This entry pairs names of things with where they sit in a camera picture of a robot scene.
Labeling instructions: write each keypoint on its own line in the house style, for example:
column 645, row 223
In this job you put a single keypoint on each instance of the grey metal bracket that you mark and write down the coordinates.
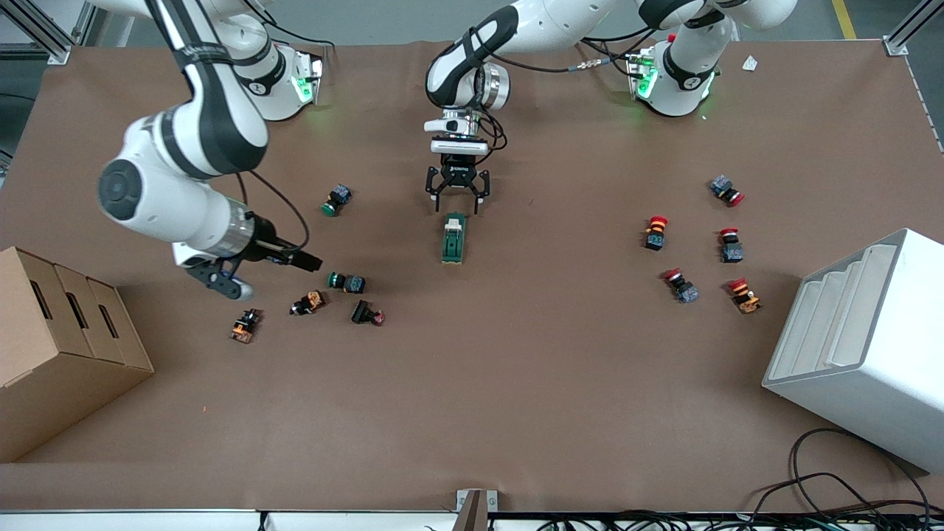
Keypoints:
column 476, row 509

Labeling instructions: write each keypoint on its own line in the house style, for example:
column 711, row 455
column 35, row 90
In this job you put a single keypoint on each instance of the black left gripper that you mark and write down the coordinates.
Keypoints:
column 458, row 172

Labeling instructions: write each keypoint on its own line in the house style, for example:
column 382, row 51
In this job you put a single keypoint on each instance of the brown cardboard box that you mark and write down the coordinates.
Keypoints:
column 44, row 383

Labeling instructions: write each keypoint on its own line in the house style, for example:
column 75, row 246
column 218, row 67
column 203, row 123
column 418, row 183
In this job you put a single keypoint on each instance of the red button orange body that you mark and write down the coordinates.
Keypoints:
column 746, row 301
column 655, row 237

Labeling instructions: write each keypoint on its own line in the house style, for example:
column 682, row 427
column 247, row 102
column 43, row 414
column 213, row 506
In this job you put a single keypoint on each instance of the green push button switch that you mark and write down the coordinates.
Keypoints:
column 352, row 283
column 338, row 198

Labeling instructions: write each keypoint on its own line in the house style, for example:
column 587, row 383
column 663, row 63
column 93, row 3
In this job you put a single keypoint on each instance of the orange black selector switch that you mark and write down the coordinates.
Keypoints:
column 243, row 328
column 311, row 301

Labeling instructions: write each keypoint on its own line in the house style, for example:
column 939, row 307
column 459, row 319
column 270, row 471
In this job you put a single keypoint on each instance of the white paper scrap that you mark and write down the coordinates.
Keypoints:
column 750, row 64

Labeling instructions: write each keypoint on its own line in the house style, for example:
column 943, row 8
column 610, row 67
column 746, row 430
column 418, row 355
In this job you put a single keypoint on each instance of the white slotted box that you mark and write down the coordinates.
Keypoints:
column 870, row 391

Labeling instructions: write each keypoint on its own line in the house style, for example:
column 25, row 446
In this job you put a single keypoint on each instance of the white table edge strip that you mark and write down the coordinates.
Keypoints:
column 147, row 522

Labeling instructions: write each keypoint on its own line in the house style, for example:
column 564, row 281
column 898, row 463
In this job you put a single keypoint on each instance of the brown table cover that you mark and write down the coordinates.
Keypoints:
column 516, row 383

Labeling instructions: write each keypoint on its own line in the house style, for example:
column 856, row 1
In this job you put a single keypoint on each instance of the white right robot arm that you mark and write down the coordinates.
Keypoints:
column 206, row 125

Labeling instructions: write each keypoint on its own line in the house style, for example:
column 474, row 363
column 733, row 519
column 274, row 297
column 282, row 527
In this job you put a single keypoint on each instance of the red button blue body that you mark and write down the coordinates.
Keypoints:
column 686, row 291
column 723, row 186
column 731, row 252

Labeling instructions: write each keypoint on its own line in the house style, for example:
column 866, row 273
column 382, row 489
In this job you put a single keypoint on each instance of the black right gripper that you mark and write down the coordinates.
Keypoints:
column 267, row 245

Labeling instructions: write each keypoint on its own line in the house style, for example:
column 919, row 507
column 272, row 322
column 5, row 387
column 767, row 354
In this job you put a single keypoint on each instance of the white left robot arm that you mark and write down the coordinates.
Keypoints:
column 546, row 22

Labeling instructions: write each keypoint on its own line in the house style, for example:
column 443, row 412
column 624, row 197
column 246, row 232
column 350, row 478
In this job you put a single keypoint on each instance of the black switch with red end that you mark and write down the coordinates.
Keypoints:
column 363, row 313

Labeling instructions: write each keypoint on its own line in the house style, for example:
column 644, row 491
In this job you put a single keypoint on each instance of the aluminium frame profile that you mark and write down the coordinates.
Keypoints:
column 55, row 53
column 894, row 46

